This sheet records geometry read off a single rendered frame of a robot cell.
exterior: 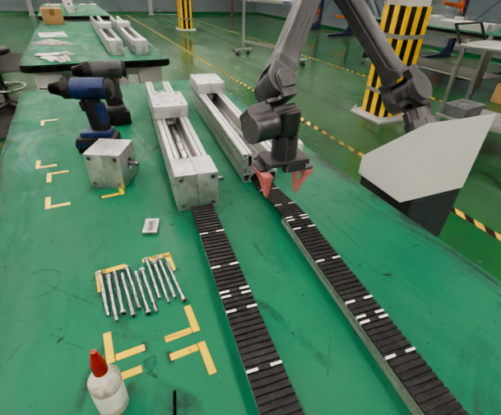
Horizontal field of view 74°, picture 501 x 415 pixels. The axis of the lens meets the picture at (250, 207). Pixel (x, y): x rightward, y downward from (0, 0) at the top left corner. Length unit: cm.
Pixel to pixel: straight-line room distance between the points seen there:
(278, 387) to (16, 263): 54
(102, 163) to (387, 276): 70
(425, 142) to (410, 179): 10
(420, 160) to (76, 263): 79
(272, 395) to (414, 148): 64
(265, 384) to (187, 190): 46
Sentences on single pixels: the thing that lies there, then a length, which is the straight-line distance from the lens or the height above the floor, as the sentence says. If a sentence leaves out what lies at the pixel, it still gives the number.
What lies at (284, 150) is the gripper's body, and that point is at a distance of 71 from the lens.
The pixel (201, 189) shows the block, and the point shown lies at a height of 83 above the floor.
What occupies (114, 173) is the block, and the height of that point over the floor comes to 83.
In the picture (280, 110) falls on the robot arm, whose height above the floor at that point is 103.
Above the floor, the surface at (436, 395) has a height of 81.
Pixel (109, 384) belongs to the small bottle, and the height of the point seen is 85.
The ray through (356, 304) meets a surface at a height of 81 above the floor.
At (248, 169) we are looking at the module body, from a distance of 90.
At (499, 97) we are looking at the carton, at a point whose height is 8.
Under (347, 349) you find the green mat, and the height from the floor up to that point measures 78.
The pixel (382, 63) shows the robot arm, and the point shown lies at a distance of 103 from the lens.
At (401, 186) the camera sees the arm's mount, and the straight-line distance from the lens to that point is 92.
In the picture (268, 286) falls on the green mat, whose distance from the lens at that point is 62.
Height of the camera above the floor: 124
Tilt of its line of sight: 34 degrees down
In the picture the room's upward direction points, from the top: 2 degrees clockwise
